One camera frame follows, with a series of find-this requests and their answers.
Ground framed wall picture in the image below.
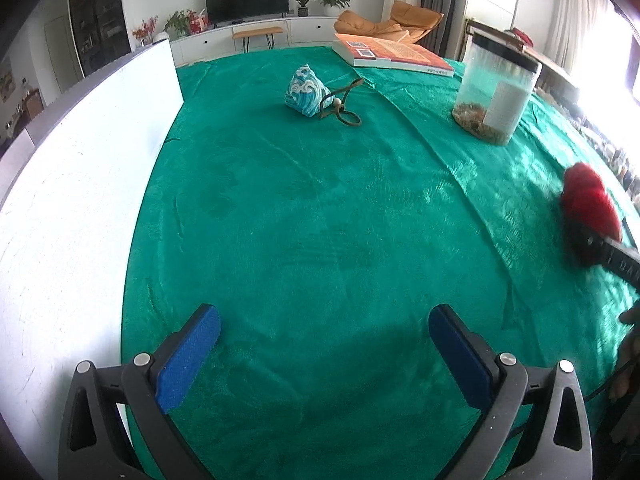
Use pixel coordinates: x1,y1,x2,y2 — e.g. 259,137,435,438
0,57,15,103

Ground orange lounge chair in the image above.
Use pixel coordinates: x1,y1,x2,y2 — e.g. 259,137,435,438
334,1,445,46

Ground person's right hand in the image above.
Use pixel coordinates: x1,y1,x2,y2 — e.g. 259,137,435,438
607,305,640,403

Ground black display cabinet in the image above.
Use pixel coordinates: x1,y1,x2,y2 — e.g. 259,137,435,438
67,0,132,78

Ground orange book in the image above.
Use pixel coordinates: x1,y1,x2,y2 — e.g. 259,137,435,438
332,32,456,78

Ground white box wall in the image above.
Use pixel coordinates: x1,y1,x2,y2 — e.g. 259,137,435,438
0,37,186,461

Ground row of windowsill items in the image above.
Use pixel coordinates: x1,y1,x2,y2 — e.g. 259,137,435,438
570,105,640,196

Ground bushy potted plant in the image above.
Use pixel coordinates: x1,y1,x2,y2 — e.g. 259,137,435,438
164,10,193,38

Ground clear jar black lid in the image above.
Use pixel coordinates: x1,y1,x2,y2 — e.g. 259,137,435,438
452,29,543,147

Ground grey curtain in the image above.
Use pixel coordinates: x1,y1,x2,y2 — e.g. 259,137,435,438
421,0,463,56

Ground black cable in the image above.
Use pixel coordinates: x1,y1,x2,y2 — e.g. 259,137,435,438
582,357,633,403

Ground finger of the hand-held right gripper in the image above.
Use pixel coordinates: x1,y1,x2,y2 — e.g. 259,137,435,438
564,220,608,268

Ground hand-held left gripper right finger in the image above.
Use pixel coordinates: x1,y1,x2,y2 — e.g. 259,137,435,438
428,303,593,480

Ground red yarn ball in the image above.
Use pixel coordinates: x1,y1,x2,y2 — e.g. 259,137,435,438
560,162,625,243

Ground red flowers in vase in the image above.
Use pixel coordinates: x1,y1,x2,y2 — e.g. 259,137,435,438
132,16,158,48

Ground white television cabinet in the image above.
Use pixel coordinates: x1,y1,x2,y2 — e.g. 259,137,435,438
167,15,346,66

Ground teal wave print pouch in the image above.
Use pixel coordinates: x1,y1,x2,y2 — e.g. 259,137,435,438
284,64,363,128

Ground dark wooden railing furniture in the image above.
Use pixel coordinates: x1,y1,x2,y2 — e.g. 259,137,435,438
464,17,576,91

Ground green tablecloth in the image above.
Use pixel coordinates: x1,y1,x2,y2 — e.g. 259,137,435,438
120,45,640,480

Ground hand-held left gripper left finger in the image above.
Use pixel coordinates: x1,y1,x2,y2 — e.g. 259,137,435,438
59,303,222,480

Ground white curtain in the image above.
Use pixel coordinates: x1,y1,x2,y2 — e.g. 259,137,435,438
542,0,616,86

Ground wooden bench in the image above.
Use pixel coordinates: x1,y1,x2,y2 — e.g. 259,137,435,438
232,26,284,53

